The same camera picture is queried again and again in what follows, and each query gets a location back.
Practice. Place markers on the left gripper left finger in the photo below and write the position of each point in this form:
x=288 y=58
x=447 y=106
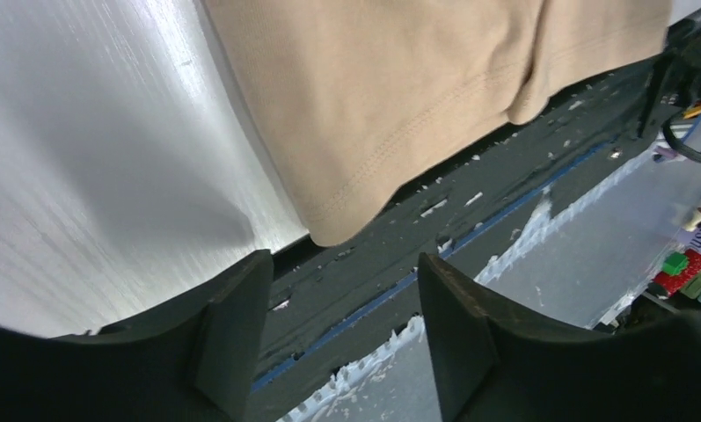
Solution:
x=191 y=358

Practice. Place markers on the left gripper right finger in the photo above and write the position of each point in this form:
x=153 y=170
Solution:
x=494 y=359

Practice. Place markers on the beige t shirt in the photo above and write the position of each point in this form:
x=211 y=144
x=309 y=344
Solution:
x=353 y=99

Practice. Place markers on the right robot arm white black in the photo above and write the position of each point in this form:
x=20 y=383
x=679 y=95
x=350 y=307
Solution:
x=675 y=84

